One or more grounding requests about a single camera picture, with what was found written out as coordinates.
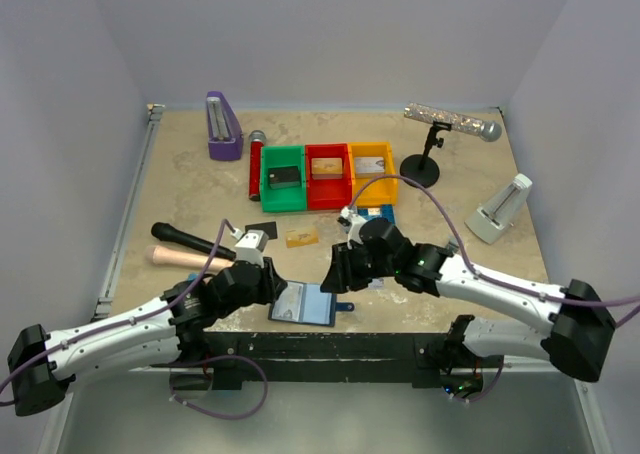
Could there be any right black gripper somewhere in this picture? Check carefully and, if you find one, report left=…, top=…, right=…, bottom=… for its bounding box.
left=320, top=240, right=398, bottom=294

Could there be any navy blue card holder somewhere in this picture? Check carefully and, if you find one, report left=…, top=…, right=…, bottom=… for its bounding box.
left=268, top=281, right=355, bottom=327

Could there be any gold card from holder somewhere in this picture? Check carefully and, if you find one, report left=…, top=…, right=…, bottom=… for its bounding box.
left=285, top=226, right=319, bottom=248

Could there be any black VIP card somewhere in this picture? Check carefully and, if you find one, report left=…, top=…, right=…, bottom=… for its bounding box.
left=245, top=221, right=278, bottom=240

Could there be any silver VIP card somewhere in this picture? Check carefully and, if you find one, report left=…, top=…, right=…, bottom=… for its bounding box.
left=369, top=278, right=384, bottom=289

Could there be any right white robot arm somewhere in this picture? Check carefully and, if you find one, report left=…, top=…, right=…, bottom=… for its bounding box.
left=321, top=218, right=616, bottom=383

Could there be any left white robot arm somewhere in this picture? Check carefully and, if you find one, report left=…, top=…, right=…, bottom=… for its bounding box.
left=1, top=259, right=287, bottom=417

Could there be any white card in holder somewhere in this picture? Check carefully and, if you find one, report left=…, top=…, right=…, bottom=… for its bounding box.
left=271, top=282, right=304, bottom=321

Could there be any black credit card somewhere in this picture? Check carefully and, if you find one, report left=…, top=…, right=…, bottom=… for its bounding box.
left=267, top=166, right=301, bottom=190

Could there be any gold credit card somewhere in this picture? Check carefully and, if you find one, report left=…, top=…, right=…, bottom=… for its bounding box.
left=310, top=157, right=344, bottom=181

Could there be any silver credit card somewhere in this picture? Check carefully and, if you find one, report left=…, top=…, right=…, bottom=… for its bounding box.
left=353, top=156, right=386, bottom=179

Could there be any blue grey lego block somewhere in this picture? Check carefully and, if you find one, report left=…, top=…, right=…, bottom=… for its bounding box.
left=357, top=204, right=395, bottom=224

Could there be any green plastic bin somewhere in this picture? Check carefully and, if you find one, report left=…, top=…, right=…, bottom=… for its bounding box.
left=260, top=145, right=307, bottom=213

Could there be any red plastic bin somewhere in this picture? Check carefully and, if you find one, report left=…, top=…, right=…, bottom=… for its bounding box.
left=305, top=143, right=353, bottom=210

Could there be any yellow plastic bin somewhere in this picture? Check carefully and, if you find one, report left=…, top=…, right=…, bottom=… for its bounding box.
left=348, top=142, right=398, bottom=207

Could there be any pink microphone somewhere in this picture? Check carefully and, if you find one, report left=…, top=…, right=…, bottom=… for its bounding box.
left=145, top=245, right=233, bottom=272

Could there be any black microphone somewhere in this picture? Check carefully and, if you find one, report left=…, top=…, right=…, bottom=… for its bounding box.
left=151, top=222, right=214, bottom=254

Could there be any black microphone stand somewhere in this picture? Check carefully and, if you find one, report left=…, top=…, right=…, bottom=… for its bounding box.
left=400, top=122, right=452, bottom=188

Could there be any red microphone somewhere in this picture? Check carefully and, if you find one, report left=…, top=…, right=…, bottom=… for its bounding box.
left=248, top=130, right=267, bottom=202

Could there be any purple metronome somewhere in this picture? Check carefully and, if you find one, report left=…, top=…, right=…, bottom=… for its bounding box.
left=205, top=91, right=244, bottom=162

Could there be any white metronome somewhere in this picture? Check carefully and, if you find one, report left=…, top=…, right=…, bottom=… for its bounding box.
left=465, top=173, right=533, bottom=245

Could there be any glitter silver microphone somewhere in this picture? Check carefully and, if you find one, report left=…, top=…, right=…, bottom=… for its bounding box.
left=404, top=102, right=502, bottom=142

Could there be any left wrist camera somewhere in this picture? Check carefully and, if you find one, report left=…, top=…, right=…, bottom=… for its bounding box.
left=232, top=229, right=269, bottom=268

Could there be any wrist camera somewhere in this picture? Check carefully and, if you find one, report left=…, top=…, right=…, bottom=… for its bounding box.
left=338, top=206, right=367, bottom=244
left=232, top=229, right=269, bottom=268

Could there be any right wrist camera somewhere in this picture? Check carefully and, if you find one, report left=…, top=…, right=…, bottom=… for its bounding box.
left=338, top=206, right=367, bottom=244

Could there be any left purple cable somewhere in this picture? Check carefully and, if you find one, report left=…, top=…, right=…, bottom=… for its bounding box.
left=0, top=218, right=241, bottom=406

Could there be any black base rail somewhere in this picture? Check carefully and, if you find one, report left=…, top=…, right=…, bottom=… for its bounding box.
left=205, top=332, right=480, bottom=389

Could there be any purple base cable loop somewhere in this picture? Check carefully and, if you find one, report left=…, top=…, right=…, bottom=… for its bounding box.
left=168, top=353, right=271, bottom=419

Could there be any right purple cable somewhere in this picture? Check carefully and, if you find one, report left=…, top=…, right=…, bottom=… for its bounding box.
left=347, top=174, right=640, bottom=330

